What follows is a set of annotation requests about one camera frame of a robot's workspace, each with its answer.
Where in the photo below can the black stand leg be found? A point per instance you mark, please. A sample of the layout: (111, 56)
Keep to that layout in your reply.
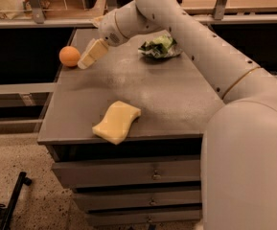
(22, 180)

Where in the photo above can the bottom grey drawer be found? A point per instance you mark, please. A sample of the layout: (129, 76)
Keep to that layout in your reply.
(144, 216)

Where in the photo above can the metal railing frame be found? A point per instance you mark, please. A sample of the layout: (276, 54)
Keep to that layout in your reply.
(75, 10)

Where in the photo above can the yellow sponge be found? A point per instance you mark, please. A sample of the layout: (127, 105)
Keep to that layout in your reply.
(116, 123)

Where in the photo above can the middle grey drawer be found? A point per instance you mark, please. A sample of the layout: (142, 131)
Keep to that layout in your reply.
(137, 198)

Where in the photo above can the green crumpled chip bag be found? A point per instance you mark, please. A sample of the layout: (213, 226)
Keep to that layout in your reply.
(163, 46)

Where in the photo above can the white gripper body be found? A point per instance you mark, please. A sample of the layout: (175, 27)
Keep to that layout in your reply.
(108, 27)

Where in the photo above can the top grey drawer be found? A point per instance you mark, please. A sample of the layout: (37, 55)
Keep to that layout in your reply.
(127, 171)

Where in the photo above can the orange fruit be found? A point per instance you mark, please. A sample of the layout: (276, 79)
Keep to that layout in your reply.
(69, 56)

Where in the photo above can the grey drawer cabinet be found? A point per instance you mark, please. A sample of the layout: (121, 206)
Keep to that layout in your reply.
(176, 102)

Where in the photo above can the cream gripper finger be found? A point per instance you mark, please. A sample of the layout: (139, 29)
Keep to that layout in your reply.
(96, 49)
(96, 21)

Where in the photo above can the grey drawer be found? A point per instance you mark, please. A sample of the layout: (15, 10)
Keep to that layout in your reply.
(137, 198)
(144, 216)
(127, 171)

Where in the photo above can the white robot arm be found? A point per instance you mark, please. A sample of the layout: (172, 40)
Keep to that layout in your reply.
(238, 159)

